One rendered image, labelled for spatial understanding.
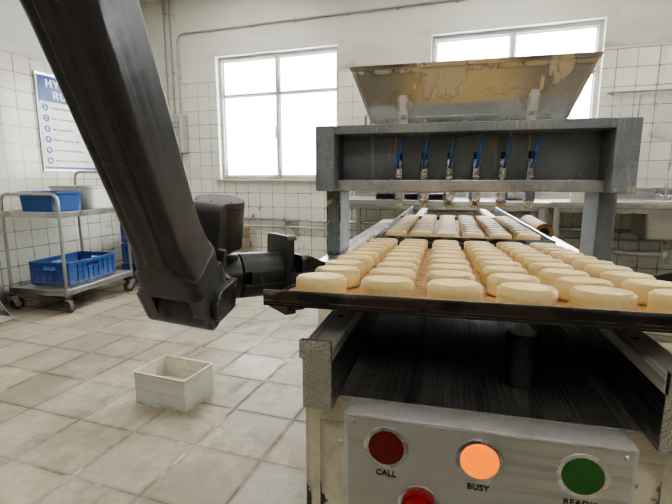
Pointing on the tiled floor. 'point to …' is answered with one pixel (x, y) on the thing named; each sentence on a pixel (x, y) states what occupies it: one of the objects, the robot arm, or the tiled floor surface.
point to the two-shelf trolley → (61, 254)
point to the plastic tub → (174, 383)
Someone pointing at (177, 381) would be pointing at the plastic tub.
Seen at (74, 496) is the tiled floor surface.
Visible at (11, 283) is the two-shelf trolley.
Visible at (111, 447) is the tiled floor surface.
